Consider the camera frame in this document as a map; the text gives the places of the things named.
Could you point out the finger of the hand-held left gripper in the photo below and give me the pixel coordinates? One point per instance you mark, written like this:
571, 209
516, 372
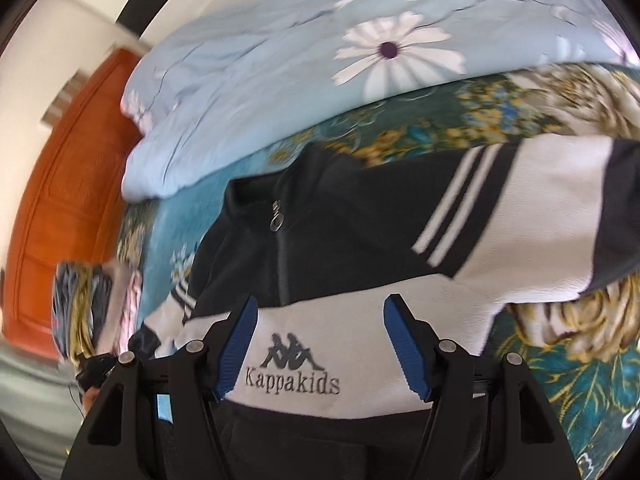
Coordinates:
164, 406

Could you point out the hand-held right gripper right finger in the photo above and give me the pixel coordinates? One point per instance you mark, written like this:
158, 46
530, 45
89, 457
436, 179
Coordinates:
407, 350

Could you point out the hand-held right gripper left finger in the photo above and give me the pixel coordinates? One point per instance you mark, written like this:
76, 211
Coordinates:
235, 355

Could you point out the dark grey white fleece jacket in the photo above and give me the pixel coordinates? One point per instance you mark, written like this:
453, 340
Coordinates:
350, 210

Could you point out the folded dark grey garment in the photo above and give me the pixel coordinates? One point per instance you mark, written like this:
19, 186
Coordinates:
102, 305

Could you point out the folded pink floral garment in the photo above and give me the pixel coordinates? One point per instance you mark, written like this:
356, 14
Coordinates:
134, 300

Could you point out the teal floral blanket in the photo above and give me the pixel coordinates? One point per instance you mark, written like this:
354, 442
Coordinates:
575, 385

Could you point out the orange wooden headboard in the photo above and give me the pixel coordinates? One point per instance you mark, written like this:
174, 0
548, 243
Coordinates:
65, 200

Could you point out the light blue floral duvet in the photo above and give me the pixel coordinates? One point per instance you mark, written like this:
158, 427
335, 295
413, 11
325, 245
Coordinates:
250, 60

